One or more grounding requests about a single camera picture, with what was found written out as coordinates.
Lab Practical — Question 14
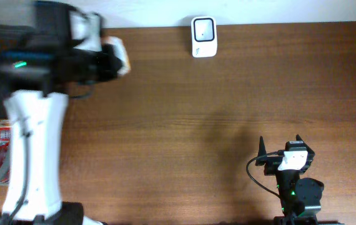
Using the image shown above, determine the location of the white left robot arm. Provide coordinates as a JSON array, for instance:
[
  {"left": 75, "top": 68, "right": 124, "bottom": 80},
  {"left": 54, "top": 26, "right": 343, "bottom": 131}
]
[{"left": 0, "top": 1, "right": 124, "bottom": 225}]

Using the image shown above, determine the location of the red candy bag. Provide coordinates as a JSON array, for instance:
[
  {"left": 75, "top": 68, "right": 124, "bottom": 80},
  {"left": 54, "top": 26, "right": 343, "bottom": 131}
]
[{"left": 0, "top": 126, "right": 11, "bottom": 168}]

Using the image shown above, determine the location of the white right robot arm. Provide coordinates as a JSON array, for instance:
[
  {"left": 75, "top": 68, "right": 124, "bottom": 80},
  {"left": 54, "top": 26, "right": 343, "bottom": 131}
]
[{"left": 255, "top": 135, "right": 324, "bottom": 225}]

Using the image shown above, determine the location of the white barcode scanner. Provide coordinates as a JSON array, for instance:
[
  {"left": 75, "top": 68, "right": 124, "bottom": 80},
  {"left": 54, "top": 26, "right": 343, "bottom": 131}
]
[{"left": 190, "top": 16, "right": 218, "bottom": 58}]

